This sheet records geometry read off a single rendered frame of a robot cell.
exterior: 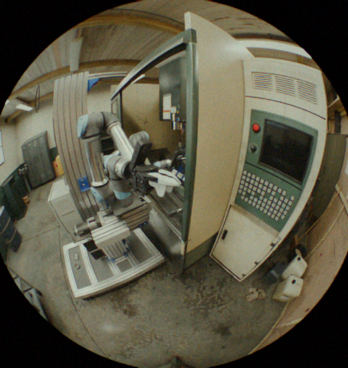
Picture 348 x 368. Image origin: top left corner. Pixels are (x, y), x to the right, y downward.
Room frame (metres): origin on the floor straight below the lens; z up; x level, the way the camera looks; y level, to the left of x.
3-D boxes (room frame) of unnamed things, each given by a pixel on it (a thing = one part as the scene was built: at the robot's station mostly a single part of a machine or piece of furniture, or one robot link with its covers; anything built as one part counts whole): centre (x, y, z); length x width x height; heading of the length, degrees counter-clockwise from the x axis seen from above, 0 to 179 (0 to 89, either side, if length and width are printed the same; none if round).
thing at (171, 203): (1.40, 0.17, 0.70); 0.90 x 0.30 x 0.16; 34
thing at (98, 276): (0.65, 0.86, 0.15); 1.27 x 0.85 x 0.17; 129
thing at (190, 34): (1.42, 0.50, 2.06); 2.08 x 0.04 x 0.12; 34
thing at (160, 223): (1.43, 0.49, 0.40); 2.08 x 0.07 x 0.80; 34
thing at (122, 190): (0.49, 0.23, 1.34); 0.11 x 0.08 x 0.11; 144
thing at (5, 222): (0.02, 3.68, 0.44); 0.60 x 0.60 x 0.88
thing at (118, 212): (0.73, 0.38, 1.01); 0.36 x 0.22 x 0.06; 129
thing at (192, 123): (0.58, -0.08, 1.40); 0.04 x 0.04 x 1.20; 34
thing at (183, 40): (1.40, 0.53, 2.02); 2.04 x 0.03 x 0.04; 34
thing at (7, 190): (0.96, 4.66, 0.59); 0.57 x 0.52 x 1.17; 39
